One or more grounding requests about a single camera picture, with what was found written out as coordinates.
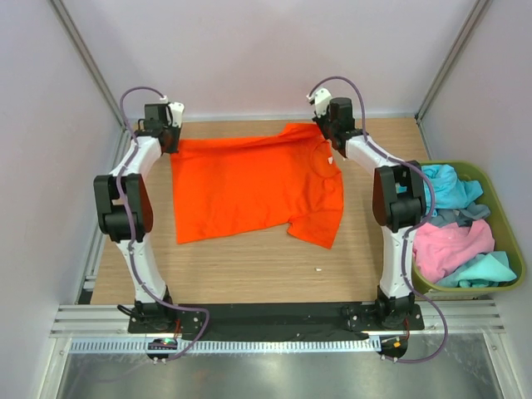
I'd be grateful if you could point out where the orange t-shirt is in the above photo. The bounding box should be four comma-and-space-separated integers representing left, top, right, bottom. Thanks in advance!
170, 123, 344, 249

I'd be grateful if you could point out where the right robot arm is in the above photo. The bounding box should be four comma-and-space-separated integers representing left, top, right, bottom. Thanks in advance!
308, 89, 426, 329

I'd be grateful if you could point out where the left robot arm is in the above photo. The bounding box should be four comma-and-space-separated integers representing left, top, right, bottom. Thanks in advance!
93, 101, 185, 333

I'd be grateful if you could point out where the light blue t-shirt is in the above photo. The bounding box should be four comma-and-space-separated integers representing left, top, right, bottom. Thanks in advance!
421, 164, 484, 216

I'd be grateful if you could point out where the grey t-shirt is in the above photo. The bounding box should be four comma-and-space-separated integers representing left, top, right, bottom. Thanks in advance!
429, 202, 491, 228

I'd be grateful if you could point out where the pink t-shirt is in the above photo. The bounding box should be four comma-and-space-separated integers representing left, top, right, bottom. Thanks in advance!
413, 219, 495, 283

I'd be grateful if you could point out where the green laundry basket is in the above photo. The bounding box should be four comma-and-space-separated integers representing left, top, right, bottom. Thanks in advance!
411, 160, 526, 299

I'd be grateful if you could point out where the turquoise t-shirt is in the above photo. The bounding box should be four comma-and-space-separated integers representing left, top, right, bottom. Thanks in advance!
436, 251, 517, 288

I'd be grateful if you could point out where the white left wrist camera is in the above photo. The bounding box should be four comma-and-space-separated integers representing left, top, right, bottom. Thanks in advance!
160, 96, 185, 128

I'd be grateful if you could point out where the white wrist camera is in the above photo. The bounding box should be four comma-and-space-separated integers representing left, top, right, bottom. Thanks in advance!
307, 88, 332, 117
160, 96, 185, 128

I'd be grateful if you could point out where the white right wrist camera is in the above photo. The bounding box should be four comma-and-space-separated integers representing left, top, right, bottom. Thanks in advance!
307, 88, 332, 117

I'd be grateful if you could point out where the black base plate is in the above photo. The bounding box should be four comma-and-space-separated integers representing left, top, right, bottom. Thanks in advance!
117, 302, 425, 342

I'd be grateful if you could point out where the white slotted cable duct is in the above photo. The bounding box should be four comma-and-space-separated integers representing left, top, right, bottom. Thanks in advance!
69, 337, 381, 355

